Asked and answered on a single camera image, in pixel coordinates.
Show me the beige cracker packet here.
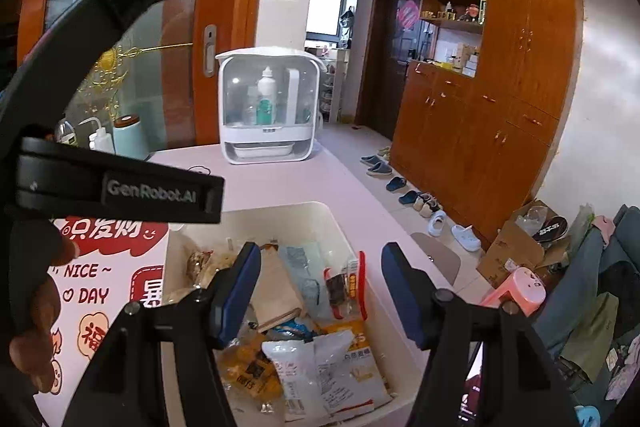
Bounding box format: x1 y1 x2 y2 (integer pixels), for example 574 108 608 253
250 244 305 333

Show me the dried fruit mix packet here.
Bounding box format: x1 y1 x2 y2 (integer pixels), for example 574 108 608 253
186 251 235 287

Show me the orange pastry tray packet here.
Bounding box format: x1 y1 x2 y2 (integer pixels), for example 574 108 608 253
216 332 282 414

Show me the large light blue bag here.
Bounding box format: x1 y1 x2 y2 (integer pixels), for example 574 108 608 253
278 243 333 323

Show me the white clear plastic packet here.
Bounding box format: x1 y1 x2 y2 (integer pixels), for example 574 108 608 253
262 331 374 426

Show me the white orange oat bar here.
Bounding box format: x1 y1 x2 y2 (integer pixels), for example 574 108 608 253
324 319 392 411

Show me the blue foil snack packet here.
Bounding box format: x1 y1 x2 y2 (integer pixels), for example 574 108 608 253
265 317 320 343

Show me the dark plum red packet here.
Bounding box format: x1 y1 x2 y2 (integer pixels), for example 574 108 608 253
323 251 368 321

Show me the person's left hand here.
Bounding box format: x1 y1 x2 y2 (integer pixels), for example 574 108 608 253
9 220 79 393

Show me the clear bottle green label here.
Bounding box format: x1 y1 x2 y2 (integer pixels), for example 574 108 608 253
54 118 77 146

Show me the white squeeze bottle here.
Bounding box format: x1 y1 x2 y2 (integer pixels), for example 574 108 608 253
80 117 115 154

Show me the teal cylindrical canister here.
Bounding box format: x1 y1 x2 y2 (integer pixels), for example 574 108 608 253
113 114 150 160

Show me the white plastic storage bin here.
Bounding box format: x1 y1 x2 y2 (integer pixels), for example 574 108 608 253
163 202 426 426

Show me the pink plastic stool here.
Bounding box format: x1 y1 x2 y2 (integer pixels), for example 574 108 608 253
480 267 547 317

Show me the pink printed tablecloth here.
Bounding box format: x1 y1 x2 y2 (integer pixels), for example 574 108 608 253
31 141 457 427

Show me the cardboard box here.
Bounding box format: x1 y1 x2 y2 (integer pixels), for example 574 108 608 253
476 199 570 291

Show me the wooden cabinet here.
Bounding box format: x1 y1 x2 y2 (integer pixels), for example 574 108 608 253
390 0 584 243

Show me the white cosmetic storage box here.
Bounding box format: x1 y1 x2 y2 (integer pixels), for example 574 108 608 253
216 46 326 165

